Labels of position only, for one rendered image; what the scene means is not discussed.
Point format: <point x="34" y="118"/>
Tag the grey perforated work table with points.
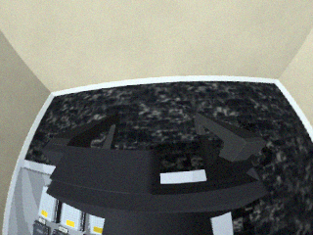
<point x="25" y="205"/>

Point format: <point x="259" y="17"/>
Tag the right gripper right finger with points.
<point x="240" y="145"/>

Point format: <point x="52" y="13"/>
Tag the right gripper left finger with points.
<point x="82" y="136"/>

